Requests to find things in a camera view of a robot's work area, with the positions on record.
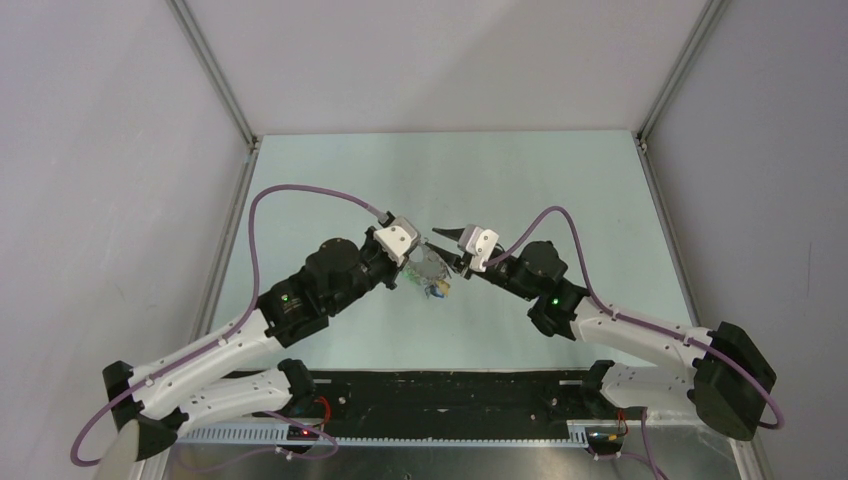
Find right aluminium frame post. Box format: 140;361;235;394
635;0;730;153

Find purple cable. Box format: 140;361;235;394
70;184;392;469
483;205;786;480

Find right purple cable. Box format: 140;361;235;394
483;205;786;480

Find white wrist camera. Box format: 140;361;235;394
457;224;499;273
373;216;421;269

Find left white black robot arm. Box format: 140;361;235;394
102;225;420;461

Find blue capped key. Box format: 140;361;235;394
426;280;450;299

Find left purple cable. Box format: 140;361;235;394
70;184;392;469

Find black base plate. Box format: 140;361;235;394
185;360;723;442

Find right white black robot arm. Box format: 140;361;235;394
428;225;777;441

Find left aluminium frame post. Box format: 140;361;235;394
166;0;258;152

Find grey slotted cable duct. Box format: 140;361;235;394
177;422;588;448

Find aluminium frame post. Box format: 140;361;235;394
635;0;730;153
166;0;258;152

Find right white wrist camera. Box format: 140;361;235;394
457;224;499;273

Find grey toothed keyring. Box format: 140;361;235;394
402;245;450;287

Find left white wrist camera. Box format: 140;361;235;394
373;216;421;269

